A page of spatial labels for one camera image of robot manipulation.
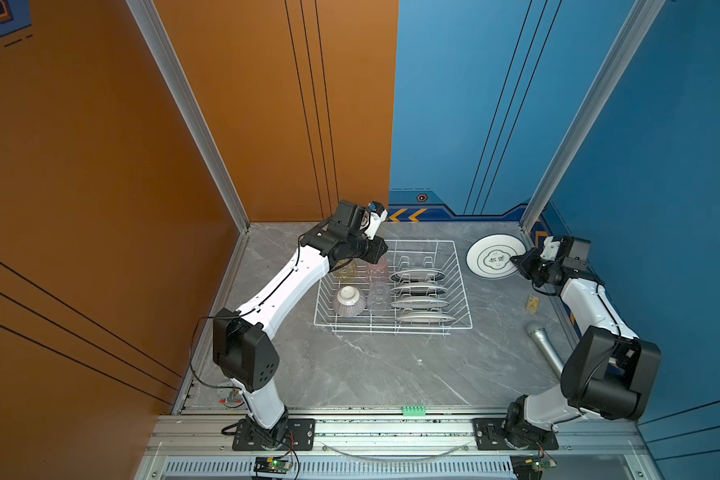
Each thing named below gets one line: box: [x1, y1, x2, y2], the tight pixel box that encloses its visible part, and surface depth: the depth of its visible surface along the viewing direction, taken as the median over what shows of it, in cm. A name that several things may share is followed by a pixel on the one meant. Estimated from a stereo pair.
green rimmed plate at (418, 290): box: [390, 286, 448, 294], surface depth 95 cm
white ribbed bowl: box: [334, 285, 366, 317], surface depth 93 cm
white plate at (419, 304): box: [391, 300, 449, 309], surface depth 91 cm
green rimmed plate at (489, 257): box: [465, 233, 527, 280], surface depth 93 cm
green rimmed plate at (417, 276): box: [390, 270, 446, 283], surface depth 98 cm
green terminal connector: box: [402, 406, 426, 417], surface depth 79 cm
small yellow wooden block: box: [526, 294, 539, 314], surface depth 98 cm
